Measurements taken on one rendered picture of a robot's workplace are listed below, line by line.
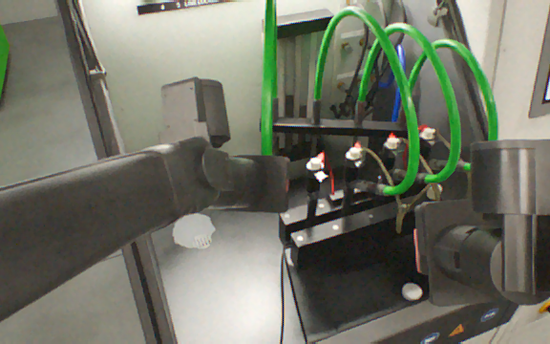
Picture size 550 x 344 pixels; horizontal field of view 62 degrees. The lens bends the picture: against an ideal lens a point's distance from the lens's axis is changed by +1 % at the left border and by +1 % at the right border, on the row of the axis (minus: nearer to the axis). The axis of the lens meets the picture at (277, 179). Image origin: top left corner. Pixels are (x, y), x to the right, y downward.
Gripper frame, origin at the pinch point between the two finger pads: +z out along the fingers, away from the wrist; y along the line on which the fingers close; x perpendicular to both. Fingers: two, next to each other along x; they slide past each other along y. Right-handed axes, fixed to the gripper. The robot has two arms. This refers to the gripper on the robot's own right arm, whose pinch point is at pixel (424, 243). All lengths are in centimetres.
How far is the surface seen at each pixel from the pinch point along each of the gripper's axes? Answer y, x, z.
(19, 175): 29, 142, 205
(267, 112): 16.9, 17.5, 1.0
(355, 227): -0.5, -0.8, 36.3
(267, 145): 13.0, 17.7, 1.7
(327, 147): 19, -2, 65
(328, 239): -2.3, 5.0, 35.3
